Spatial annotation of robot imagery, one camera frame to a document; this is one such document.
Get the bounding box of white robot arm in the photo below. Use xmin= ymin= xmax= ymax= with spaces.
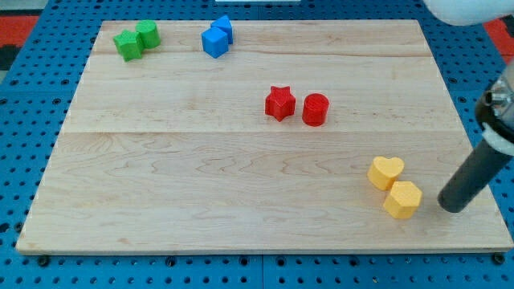
xmin=424 ymin=0 xmax=513 ymax=156

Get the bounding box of red star block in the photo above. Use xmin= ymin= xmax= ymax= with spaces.
xmin=264 ymin=86 xmax=296 ymax=122

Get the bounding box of red cylinder block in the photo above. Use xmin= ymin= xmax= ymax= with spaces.
xmin=302 ymin=93 xmax=330 ymax=127

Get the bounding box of wooden board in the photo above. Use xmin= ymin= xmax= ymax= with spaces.
xmin=16 ymin=20 xmax=513 ymax=255

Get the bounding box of blue cube block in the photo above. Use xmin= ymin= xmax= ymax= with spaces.
xmin=201 ymin=26 xmax=229 ymax=59

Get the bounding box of blue triangular block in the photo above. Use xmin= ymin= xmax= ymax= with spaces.
xmin=210 ymin=15 xmax=234 ymax=45

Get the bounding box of yellow heart block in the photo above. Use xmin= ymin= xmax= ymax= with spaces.
xmin=366 ymin=156 xmax=405 ymax=190

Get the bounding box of green cylinder block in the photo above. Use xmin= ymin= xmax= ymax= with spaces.
xmin=136 ymin=19 xmax=161 ymax=49

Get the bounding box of yellow hexagon block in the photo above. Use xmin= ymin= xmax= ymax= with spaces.
xmin=382 ymin=181 xmax=422 ymax=219

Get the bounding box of green star block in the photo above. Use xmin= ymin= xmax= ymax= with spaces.
xmin=113 ymin=30 xmax=145 ymax=62

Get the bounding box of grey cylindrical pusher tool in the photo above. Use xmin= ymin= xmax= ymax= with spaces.
xmin=438 ymin=140 xmax=512 ymax=213

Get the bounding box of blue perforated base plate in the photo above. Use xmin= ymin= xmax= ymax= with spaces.
xmin=1 ymin=0 xmax=513 ymax=288

